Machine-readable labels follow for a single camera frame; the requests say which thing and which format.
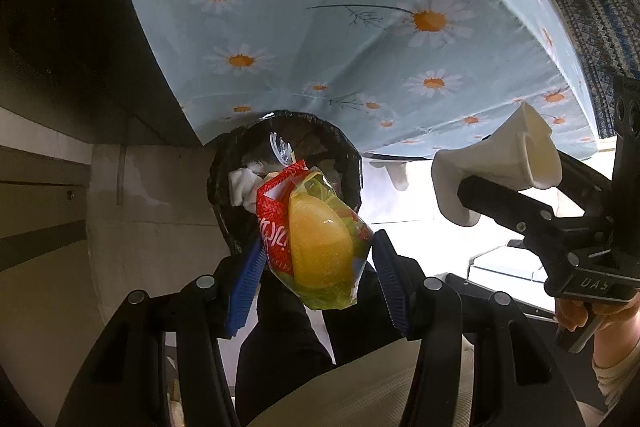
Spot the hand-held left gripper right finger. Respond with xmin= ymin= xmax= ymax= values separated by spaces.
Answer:
xmin=372 ymin=229 xmax=586 ymax=427

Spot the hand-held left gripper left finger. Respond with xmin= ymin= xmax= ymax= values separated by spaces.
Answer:
xmin=56 ymin=234 xmax=268 ymax=427

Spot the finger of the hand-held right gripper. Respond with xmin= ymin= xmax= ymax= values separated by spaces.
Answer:
xmin=554 ymin=148 xmax=615 ymax=222
xmin=457 ymin=174 xmax=576 ymax=258

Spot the red snack packet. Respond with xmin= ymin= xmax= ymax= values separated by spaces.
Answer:
xmin=256 ymin=159 xmax=373 ymax=312

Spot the black bagged waste bin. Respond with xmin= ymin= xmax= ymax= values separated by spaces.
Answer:
xmin=206 ymin=109 xmax=363 ymax=258

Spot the person's right forearm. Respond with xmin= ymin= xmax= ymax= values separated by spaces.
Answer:
xmin=592 ymin=347 xmax=640 ymax=410

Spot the crumpled trash in bin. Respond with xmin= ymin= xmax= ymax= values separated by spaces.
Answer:
xmin=267 ymin=132 xmax=301 ymax=168

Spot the person's right hand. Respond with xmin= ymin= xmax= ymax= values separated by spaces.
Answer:
xmin=555 ymin=294 xmax=640 ymax=360

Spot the white box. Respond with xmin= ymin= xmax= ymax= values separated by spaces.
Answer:
xmin=467 ymin=239 xmax=551 ymax=288

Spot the small white object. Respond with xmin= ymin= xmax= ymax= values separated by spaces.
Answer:
xmin=370 ymin=159 xmax=411 ymax=192

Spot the blue patterned cloth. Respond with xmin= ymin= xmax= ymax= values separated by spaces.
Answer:
xmin=552 ymin=0 xmax=640 ymax=140

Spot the blue daisy tablecloth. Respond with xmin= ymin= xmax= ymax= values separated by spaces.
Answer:
xmin=112 ymin=0 xmax=601 ymax=160

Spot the dark furniture panel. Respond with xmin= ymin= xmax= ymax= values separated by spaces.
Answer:
xmin=0 ymin=0 xmax=201 ymax=148

